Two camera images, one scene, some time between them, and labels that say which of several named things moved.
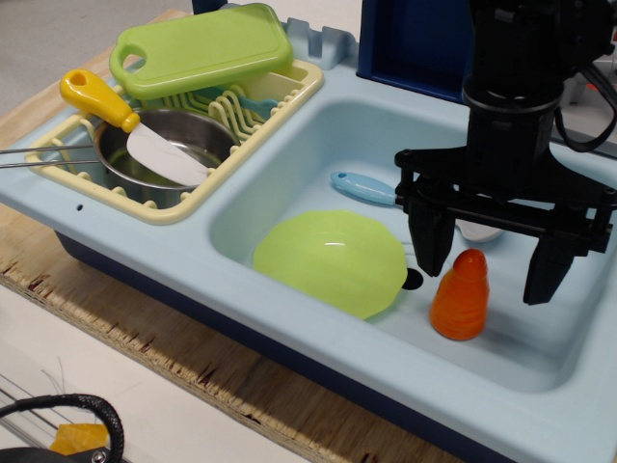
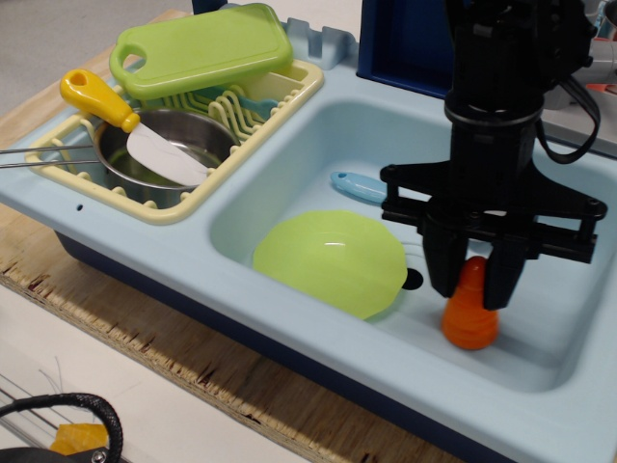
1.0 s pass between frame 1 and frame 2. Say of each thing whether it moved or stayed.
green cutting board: stayed
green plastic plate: stayed
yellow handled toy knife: stayed
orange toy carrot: moved
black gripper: moved
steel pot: stayed
